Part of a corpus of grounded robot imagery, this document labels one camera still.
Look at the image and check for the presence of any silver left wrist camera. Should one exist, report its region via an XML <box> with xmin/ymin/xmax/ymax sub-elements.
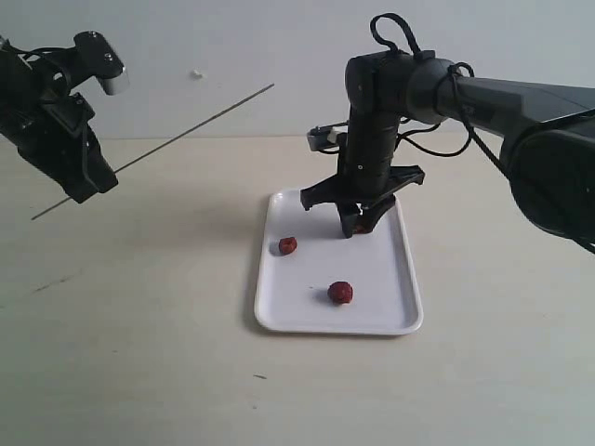
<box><xmin>73</xmin><ymin>31</ymin><xmax>129</xmax><ymax>96</ymax></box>

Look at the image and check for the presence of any thin metal skewer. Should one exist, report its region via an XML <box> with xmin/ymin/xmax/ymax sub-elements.
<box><xmin>30</xmin><ymin>83</ymin><xmax>275</xmax><ymax>221</ymax></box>

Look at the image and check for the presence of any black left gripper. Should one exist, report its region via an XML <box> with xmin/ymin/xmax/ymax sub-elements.
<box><xmin>1</xmin><ymin>50</ymin><xmax>118</xmax><ymax>203</ymax></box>

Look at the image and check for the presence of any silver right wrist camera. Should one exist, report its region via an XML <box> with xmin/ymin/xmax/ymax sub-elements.
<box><xmin>307</xmin><ymin>122</ymin><xmax>348</xmax><ymax>154</ymax></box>

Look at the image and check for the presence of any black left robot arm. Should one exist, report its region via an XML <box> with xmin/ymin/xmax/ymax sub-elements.
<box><xmin>1</xmin><ymin>31</ymin><xmax>128</xmax><ymax>203</ymax></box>

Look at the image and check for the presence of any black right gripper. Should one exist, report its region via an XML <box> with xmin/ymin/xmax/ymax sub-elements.
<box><xmin>300</xmin><ymin>165</ymin><xmax>425</xmax><ymax>239</ymax></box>

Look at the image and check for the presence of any white plastic tray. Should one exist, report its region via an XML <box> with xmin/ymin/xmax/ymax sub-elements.
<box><xmin>254</xmin><ymin>190</ymin><xmax>424</xmax><ymax>336</ymax></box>

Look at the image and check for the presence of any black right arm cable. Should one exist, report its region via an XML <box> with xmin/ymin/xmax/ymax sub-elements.
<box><xmin>370</xmin><ymin>13</ymin><xmax>512</xmax><ymax>182</ymax></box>

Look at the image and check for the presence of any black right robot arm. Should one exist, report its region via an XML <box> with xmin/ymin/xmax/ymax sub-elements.
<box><xmin>300</xmin><ymin>52</ymin><xmax>594</xmax><ymax>250</ymax></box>

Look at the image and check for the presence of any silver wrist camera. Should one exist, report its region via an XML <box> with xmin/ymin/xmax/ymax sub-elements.
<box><xmin>307</xmin><ymin>122</ymin><xmax>348</xmax><ymax>154</ymax></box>
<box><xmin>73</xmin><ymin>31</ymin><xmax>129</xmax><ymax>96</ymax></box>

